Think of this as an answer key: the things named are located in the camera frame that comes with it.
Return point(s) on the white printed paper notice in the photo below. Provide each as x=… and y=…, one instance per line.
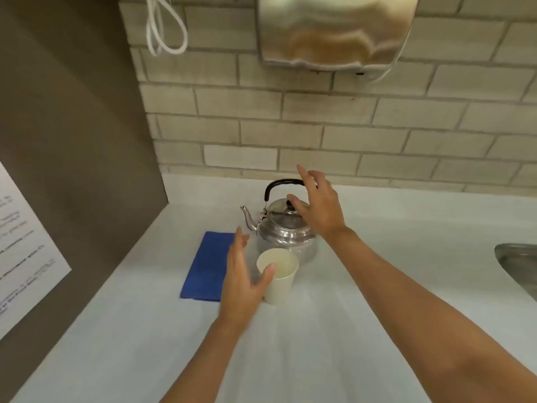
x=25, y=264

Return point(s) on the person's left hand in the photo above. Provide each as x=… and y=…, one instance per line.
x=239, y=289

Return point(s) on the blue folded cloth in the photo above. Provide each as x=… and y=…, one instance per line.
x=205, y=268

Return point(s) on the person's right hand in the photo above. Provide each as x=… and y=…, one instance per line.
x=323, y=207

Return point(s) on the white paper cup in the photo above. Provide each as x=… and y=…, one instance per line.
x=281, y=286

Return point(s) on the person's right forearm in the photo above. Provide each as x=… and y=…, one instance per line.
x=419, y=323

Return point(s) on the stainless steel towel dispenser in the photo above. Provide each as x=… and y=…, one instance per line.
x=335, y=29

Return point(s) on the stainless steel kettle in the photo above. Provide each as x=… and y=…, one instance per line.
x=285, y=238

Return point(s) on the person's left forearm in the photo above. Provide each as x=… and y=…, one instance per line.
x=205, y=365

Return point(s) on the person's left thumb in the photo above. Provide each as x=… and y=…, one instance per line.
x=264, y=276

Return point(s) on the person's right thumb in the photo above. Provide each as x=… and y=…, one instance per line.
x=297, y=203

